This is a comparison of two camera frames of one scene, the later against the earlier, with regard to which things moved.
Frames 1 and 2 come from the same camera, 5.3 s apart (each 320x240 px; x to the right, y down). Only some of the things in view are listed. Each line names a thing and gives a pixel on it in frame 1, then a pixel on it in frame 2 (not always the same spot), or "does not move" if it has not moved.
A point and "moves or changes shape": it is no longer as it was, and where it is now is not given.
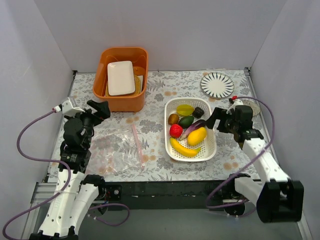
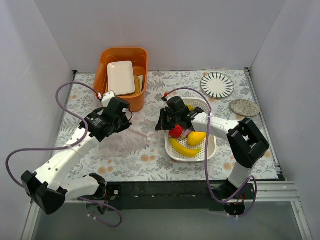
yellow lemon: (196, 136) does not move
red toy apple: (175, 131) does not move
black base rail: (167, 195) does not move
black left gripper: (94, 114) -> (121, 122)
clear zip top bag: (115, 151) moves or changes shape
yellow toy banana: (184, 151) does not move
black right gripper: (222, 121) -> (167, 120)
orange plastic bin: (139, 56) does not move
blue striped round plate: (217, 85) does not move
